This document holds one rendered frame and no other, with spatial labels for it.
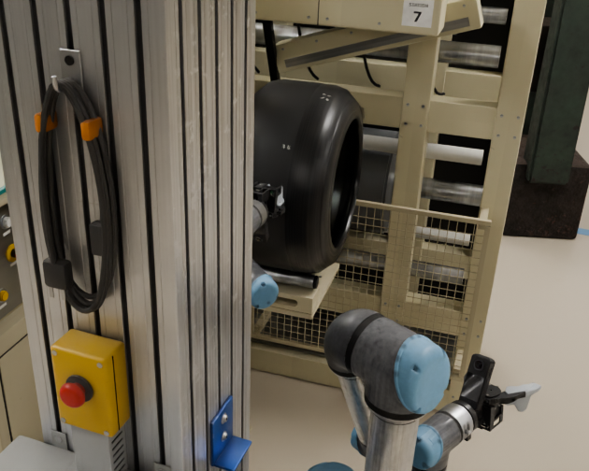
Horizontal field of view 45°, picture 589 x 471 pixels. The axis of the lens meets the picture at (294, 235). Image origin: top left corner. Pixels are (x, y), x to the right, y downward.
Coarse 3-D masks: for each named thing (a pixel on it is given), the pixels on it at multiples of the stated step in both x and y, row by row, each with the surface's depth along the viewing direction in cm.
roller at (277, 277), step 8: (272, 272) 227; (280, 272) 227; (288, 272) 226; (296, 272) 226; (280, 280) 227; (288, 280) 226; (296, 280) 225; (304, 280) 224; (312, 280) 224; (312, 288) 225
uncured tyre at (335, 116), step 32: (256, 96) 210; (288, 96) 207; (352, 96) 221; (256, 128) 202; (288, 128) 200; (320, 128) 199; (352, 128) 241; (256, 160) 200; (288, 160) 198; (320, 160) 198; (352, 160) 247; (288, 192) 198; (320, 192) 199; (352, 192) 244; (288, 224) 202; (320, 224) 203; (256, 256) 216; (288, 256) 211; (320, 256) 212
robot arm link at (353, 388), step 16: (336, 320) 126; (352, 320) 123; (336, 336) 123; (336, 352) 123; (336, 368) 130; (352, 384) 134; (352, 400) 138; (352, 416) 143; (368, 416) 141; (352, 432) 155
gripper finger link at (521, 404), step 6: (528, 384) 154; (534, 384) 154; (510, 390) 152; (516, 390) 152; (522, 390) 152; (528, 390) 152; (534, 390) 153; (528, 396) 153; (516, 402) 153; (522, 402) 154; (528, 402) 154; (522, 408) 154
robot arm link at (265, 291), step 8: (256, 264) 166; (256, 272) 161; (264, 272) 163; (256, 280) 159; (264, 280) 159; (272, 280) 160; (256, 288) 158; (264, 288) 158; (272, 288) 160; (256, 296) 158; (264, 296) 159; (272, 296) 161; (256, 304) 159; (264, 304) 160
